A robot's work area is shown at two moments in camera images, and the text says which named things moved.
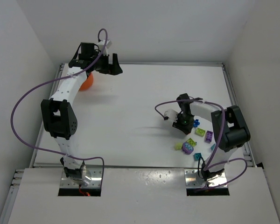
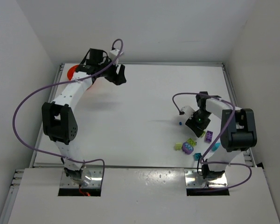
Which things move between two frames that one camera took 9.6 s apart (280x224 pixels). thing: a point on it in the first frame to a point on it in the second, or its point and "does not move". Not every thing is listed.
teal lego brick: (197, 156) does not move
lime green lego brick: (192, 142) does not move
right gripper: (183, 126) to (195, 126)
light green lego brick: (178, 146) does not move
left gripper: (106, 66) to (115, 74)
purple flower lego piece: (187, 148) does not move
